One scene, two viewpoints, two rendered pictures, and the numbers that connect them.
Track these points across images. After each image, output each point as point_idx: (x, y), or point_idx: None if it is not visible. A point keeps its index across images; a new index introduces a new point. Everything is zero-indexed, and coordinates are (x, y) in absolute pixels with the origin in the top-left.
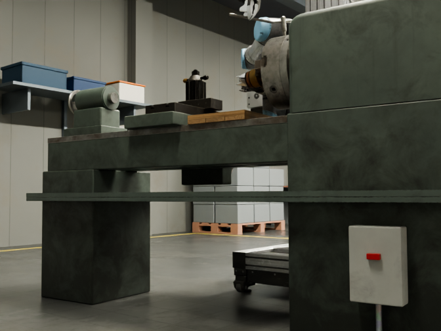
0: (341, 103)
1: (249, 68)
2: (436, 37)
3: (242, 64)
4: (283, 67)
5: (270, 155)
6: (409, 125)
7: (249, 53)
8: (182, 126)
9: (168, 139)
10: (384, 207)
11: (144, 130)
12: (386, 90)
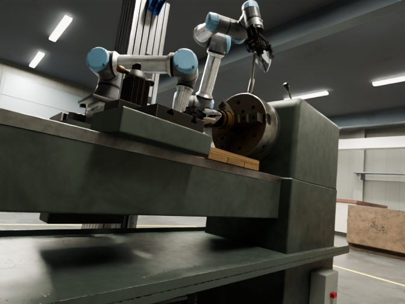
0: (313, 180)
1: (99, 73)
2: (337, 154)
3: (102, 66)
4: (278, 132)
5: (266, 211)
6: (328, 202)
7: (122, 62)
8: (197, 157)
9: (174, 172)
10: None
11: (133, 143)
12: (325, 178)
